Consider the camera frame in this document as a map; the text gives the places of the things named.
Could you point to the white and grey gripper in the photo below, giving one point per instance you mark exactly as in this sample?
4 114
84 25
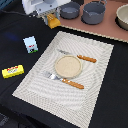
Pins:
42 8

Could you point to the orange bread loaf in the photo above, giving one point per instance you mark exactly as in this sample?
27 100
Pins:
54 23

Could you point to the light blue milk carton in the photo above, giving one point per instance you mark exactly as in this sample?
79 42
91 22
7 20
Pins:
30 44

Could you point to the yellow butter box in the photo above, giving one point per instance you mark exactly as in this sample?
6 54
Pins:
12 71

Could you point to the brown serving tray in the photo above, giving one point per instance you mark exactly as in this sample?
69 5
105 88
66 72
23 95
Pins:
107 28

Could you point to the dark grey frying pan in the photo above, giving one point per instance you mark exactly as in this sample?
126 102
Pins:
70 10

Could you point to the dark grey cooking pot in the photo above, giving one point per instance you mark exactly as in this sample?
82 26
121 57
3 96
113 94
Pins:
93 12

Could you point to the round wooden plate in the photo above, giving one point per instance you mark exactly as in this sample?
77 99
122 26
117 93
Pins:
68 66

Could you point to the cream white bowl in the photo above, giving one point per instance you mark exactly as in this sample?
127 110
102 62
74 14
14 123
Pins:
122 15

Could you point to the beige woven placemat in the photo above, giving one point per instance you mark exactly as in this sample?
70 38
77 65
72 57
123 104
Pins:
69 103

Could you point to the knife with wooden handle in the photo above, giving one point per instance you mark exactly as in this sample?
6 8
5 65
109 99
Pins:
79 56

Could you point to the fork with wooden handle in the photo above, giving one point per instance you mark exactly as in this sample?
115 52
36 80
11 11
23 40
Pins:
66 81

